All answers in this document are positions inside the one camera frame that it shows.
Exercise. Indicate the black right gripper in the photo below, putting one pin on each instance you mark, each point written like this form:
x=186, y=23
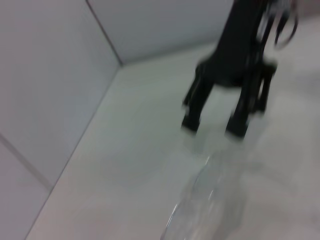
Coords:
x=237, y=55

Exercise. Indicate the clear transparent glasses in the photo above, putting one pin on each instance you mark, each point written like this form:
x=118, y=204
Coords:
x=210, y=195

